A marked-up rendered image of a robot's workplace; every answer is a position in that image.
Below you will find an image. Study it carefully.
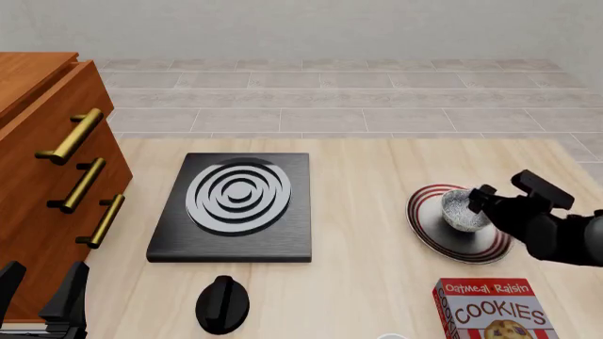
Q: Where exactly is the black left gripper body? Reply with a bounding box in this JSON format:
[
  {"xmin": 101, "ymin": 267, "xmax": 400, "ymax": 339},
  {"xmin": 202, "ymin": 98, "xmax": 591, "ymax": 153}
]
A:
[{"xmin": 0, "ymin": 316, "xmax": 90, "ymax": 339}]

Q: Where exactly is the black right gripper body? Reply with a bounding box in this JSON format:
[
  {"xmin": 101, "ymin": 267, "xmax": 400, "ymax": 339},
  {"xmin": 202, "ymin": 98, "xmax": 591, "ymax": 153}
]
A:
[{"xmin": 483, "ymin": 193, "xmax": 553, "ymax": 246}]

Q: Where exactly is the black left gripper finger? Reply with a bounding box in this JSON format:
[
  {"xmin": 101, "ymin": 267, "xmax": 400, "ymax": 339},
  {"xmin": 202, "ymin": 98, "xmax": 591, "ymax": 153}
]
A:
[
  {"xmin": 38, "ymin": 260, "xmax": 91, "ymax": 322},
  {"xmin": 0, "ymin": 260, "xmax": 27, "ymax": 319}
]

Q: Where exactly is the black white patterned bowl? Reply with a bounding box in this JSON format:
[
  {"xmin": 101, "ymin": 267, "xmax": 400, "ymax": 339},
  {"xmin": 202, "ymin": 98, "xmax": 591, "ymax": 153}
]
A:
[{"xmin": 440, "ymin": 188, "xmax": 494, "ymax": 234}]

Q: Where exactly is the white plate with red rings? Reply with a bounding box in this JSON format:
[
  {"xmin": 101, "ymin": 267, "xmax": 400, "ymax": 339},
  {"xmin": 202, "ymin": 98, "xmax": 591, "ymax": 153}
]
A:
[{"xmin": 405, "ymin": 183, "xmax": 515, "ymax": 266}]

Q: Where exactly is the oatmeal raisin cookies box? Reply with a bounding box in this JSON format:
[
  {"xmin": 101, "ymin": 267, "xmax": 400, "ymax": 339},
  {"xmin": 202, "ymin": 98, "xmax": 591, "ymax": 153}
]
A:
[{"xmin": 432, "ymin": 277, "xmax": 562, "ymax": 339}]

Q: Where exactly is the flat black stove plate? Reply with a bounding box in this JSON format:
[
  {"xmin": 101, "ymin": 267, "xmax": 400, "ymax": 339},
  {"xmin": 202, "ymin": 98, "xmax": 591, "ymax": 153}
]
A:
[{"xmin": 145, "ymin": 152, "xmax": 314, "ymax": 265}]

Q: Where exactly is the wooden cabinet drawer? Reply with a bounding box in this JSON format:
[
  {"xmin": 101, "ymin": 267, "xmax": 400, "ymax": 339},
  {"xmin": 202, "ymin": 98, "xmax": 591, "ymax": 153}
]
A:
[
  {"xmin": 0, "ymin": 105, "xmax": 129, "ymax": 227},
  {"xmin": 0, "ymin": 165, "xmax": 135, "ymax": 323},
  {"xmin": 0, "ymin": 59, "xmax": 117, "ymax": 146}
]

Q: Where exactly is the wooden cabinet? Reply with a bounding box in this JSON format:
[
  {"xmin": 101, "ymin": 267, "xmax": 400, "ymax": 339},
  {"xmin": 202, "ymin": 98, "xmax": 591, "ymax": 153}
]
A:
[{"xmin": 0, "ymin": 51, "xmax": 135, "ymax": 325}]

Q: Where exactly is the round black stove knob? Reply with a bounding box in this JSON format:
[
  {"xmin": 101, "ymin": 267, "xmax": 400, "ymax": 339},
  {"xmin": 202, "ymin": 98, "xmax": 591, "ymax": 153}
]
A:
[{"xmin": 194, "ymin": 274, "xmax": 252, "ymax": 336}]

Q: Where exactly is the brass drawer handle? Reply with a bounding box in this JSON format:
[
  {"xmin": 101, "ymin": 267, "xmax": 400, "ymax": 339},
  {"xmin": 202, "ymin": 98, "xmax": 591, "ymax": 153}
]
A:
[
  {"xmin": 34, "ymin": 107, "xmax": 106, "ymax": 167},
  {"xmin": 45, "ymin": 156, "xmax": 107, "ymax": 215},
  {"xmin": 74, "ymin": 192, "xmax": 127, "ymax": 250}
]

